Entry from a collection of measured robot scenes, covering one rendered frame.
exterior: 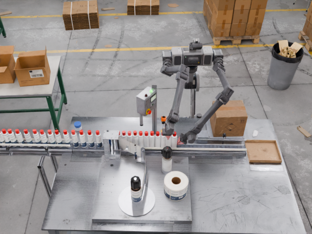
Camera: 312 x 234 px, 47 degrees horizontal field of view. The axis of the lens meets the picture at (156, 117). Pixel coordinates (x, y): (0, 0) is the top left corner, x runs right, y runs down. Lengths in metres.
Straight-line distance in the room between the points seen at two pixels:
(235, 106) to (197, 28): 3.69
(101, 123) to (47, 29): 3.80
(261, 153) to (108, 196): 1.50
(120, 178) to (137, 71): 2.95
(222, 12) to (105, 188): 4.06
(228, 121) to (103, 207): 1.41
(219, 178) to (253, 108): 2.20
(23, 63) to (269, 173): 3.08
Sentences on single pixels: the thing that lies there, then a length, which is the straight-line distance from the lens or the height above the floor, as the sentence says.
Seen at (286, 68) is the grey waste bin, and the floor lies 0.42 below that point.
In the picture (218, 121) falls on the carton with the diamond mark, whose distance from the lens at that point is 3.48.
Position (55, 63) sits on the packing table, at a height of 0.78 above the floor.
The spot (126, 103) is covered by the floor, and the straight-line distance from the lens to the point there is 5.26.
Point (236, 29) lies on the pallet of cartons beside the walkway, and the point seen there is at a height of 0.27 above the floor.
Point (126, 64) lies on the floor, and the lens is 6.04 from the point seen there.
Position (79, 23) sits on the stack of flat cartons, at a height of 0.12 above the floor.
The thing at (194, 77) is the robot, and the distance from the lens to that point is 3.75.
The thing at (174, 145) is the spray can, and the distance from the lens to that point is 3.38.
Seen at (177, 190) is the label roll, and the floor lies 1.02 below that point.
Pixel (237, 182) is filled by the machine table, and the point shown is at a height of 0.83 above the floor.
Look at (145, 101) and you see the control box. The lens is 3.04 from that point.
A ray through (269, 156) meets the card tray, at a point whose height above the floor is 0.83.
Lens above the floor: 3.44
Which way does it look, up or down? 43 degrees down
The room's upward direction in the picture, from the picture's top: straight up
